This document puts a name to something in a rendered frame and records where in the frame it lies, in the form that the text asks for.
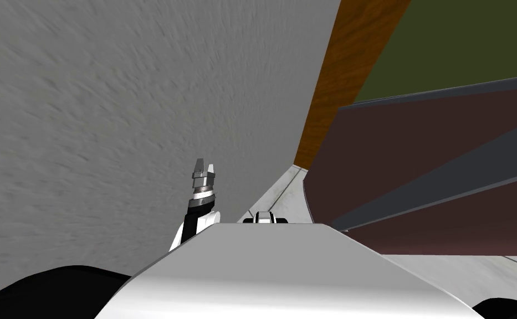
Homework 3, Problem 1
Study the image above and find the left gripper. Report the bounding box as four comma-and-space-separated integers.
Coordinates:
191, 158, 217, 191

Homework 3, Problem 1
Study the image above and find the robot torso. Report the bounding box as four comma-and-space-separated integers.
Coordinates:
94, 211, 485, 319

